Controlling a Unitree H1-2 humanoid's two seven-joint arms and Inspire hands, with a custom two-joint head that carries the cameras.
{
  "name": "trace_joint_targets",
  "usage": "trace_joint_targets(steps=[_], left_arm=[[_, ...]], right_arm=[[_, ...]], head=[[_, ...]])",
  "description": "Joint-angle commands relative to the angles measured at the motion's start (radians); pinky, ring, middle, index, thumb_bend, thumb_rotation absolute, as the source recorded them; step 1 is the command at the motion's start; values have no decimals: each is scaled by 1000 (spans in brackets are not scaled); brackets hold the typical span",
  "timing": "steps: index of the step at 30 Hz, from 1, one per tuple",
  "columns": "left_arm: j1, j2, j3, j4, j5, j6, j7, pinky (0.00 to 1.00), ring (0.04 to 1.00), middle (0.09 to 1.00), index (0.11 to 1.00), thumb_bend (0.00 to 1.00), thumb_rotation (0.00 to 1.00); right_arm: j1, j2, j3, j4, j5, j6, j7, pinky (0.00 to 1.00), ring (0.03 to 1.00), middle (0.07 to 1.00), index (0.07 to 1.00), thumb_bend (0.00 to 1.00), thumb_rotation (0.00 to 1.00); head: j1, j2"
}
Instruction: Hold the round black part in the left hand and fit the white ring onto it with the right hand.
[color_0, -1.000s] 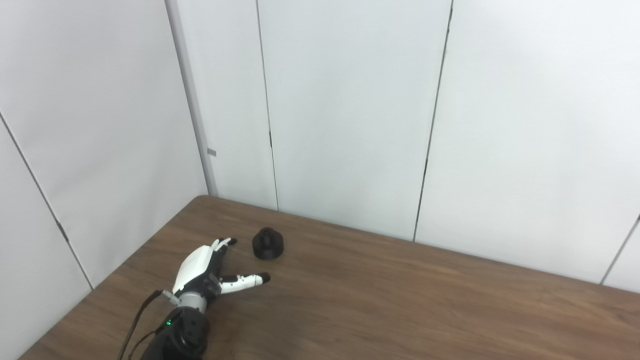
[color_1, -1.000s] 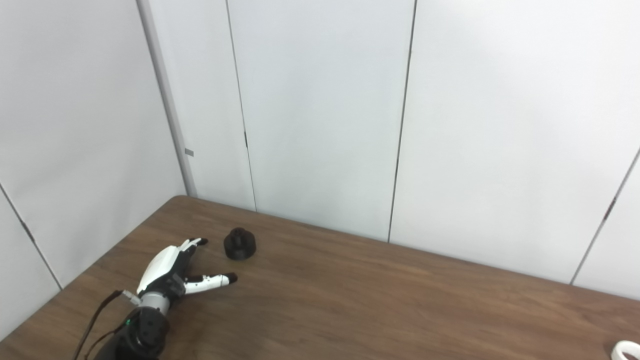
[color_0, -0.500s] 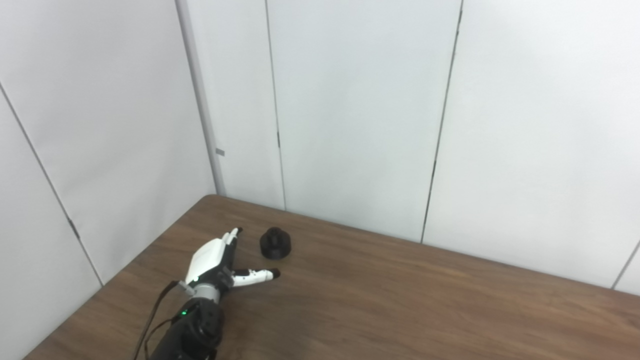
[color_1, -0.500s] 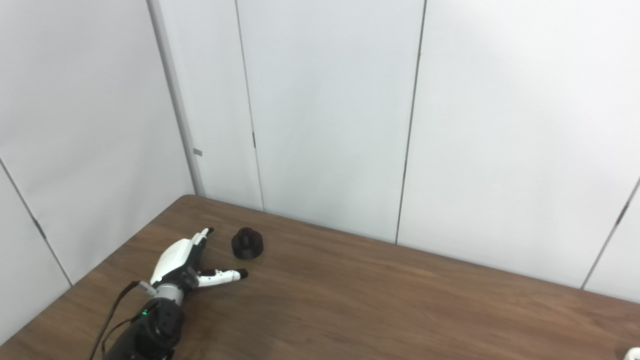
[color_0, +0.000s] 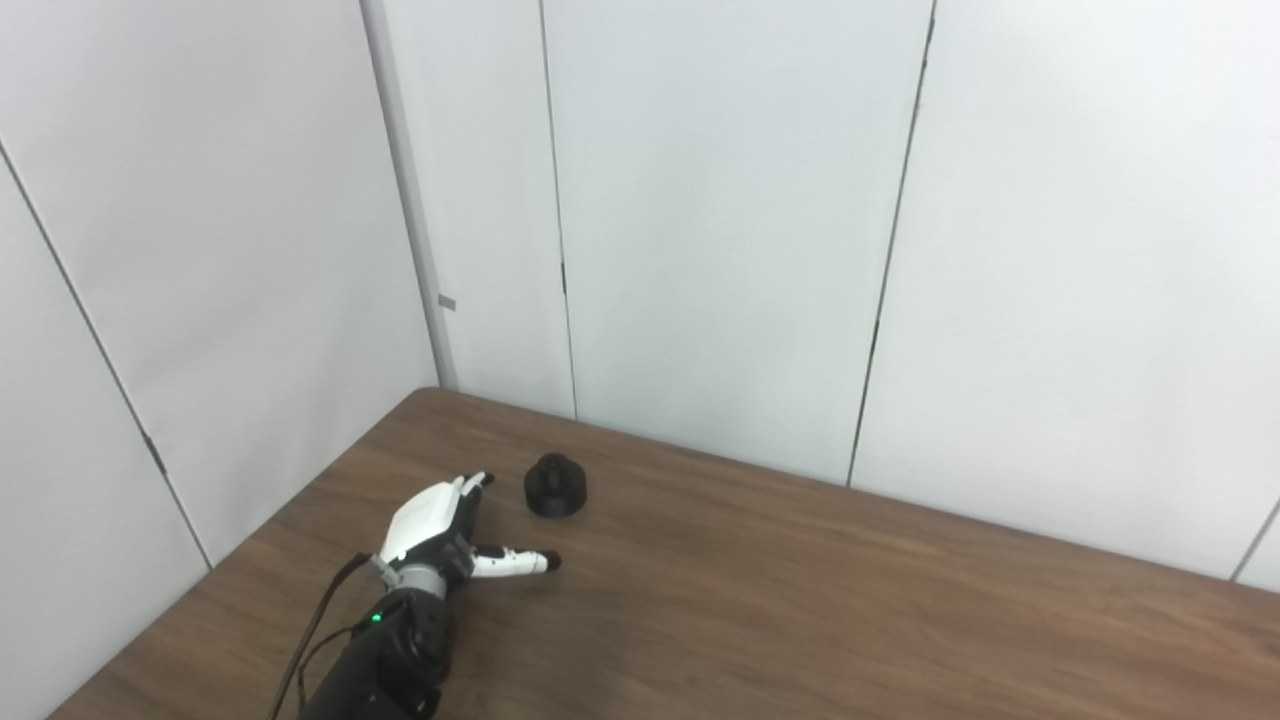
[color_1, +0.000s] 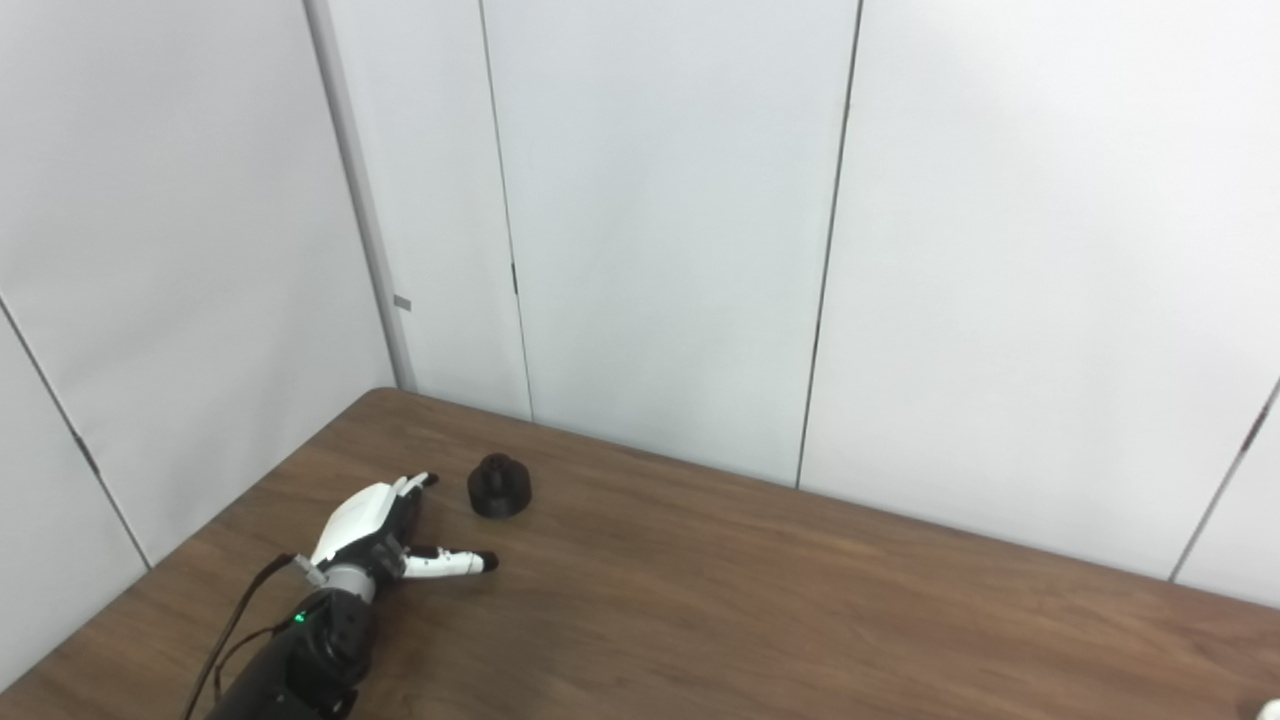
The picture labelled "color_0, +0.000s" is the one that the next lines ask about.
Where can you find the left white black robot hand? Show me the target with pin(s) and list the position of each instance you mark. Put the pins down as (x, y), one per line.
(425, 515)

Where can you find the grey metal post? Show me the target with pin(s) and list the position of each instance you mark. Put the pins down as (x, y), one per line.
(405, 180)

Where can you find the round black plastic part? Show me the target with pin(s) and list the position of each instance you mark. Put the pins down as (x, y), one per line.
(555, 490)

